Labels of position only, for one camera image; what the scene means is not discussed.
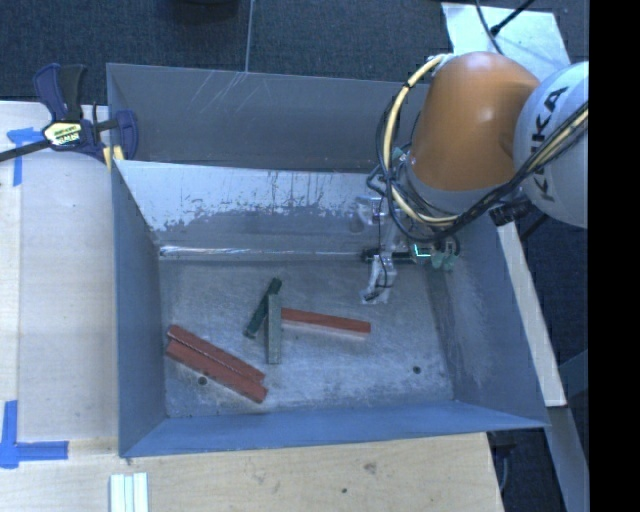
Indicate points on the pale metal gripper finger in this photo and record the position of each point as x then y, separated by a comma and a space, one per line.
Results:
371, 285
392, 280

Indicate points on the red-brown flat block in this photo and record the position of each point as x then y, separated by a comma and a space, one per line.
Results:
220, 375
327, 321
215, 352

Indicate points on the grey-green flat block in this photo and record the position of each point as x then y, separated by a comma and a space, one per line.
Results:
273, 330

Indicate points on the grey metal bin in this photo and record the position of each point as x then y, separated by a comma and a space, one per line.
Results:
320, 385

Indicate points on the dark green flat block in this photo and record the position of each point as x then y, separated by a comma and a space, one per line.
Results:
260, 312

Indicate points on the black cylinder on white bracket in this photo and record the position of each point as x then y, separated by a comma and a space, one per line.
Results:
509, 213

